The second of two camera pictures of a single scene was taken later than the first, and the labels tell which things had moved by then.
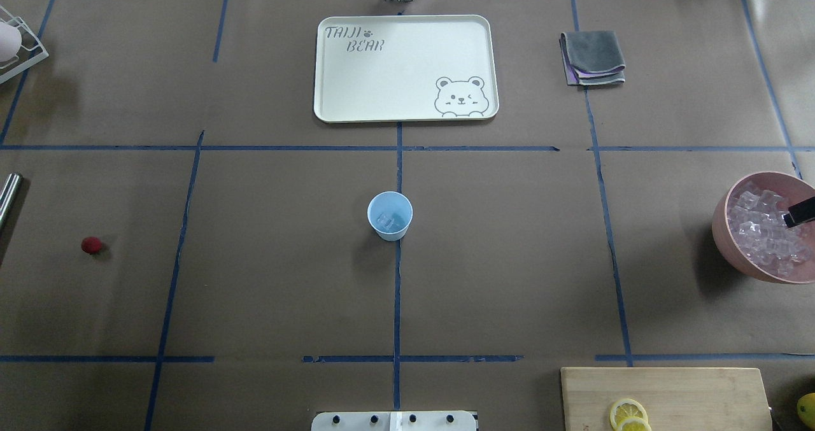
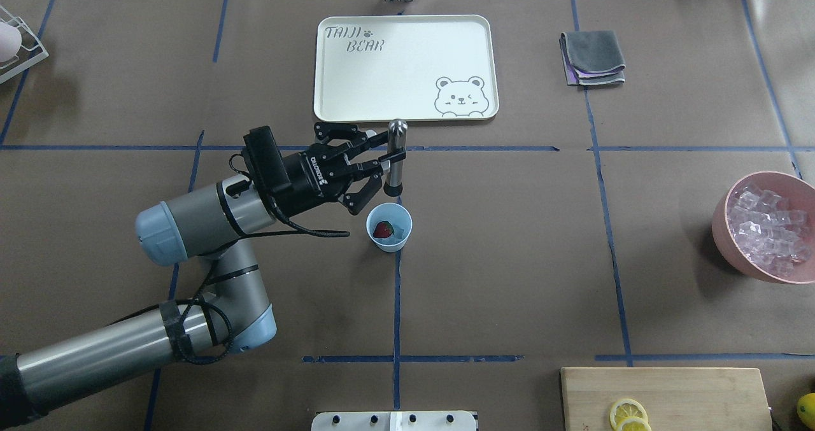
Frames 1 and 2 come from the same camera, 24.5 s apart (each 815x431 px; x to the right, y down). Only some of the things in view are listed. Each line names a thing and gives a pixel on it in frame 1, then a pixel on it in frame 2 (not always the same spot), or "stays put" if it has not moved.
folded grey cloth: (591, 58) stays put
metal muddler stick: (8, 196) → (396, 141)
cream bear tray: (405, 68) stays put
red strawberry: (91, 245) → (383, 230)
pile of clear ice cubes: (758, 225) stays put
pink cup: (10, 41) stays put
